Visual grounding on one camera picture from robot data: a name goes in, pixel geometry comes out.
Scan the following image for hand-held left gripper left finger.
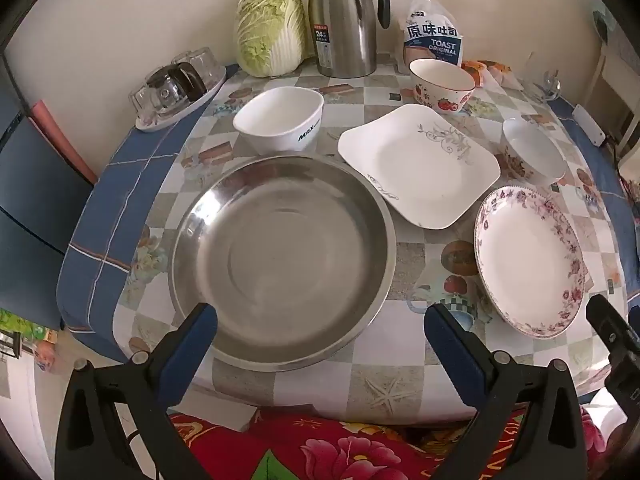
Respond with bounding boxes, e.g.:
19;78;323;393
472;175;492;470
55;302;218;480

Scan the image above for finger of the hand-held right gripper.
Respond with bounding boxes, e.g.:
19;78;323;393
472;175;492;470
586;294;640;358

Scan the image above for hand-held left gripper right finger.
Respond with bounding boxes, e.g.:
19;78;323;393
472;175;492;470
424;302;588;480

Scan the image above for round floral rim plate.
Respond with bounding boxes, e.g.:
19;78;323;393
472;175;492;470
473;185;587;341

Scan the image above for large stainless steel basin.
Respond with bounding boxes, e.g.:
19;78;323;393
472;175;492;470
171;155;398;372

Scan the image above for white square plate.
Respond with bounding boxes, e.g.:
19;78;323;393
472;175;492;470
337;103;502;231

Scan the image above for small floral print bowl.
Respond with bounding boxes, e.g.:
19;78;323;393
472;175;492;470
501;116;567;187

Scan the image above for white square bowl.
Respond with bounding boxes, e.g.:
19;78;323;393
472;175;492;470
232;86;325;156

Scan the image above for strawberry print bowl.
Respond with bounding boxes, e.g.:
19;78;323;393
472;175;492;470
409;58;476;115

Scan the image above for white paper sheet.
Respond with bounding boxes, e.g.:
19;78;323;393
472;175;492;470
172;400;258;433

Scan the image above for red floral cloth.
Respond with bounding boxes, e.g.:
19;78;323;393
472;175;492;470
165;407;608;480

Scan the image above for green printed bag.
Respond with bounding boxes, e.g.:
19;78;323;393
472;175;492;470
0;307;61;361

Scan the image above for white power strip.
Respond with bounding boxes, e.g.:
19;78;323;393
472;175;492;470
572;104;607;147

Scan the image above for white oval tray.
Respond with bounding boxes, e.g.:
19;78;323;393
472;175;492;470
134;62;228;133

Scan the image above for cream wooden chair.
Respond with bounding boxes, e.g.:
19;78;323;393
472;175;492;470
592;5;640;161

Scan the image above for clear glass mug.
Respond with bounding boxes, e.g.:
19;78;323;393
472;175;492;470
525;52;563;106

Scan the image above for small glass on saucer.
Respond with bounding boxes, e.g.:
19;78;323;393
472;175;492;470
145;62;206;103

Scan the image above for orange snack packet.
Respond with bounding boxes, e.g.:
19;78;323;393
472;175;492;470
484;62;521;89
461;60;490;86

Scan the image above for napa cabbage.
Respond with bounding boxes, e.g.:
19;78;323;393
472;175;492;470
235;0;308;78

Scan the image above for toast bread bag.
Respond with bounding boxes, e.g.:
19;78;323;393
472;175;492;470
391;0;466;73

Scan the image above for stainless steel thermos jug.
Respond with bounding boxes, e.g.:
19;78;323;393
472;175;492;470
307;0;392;79

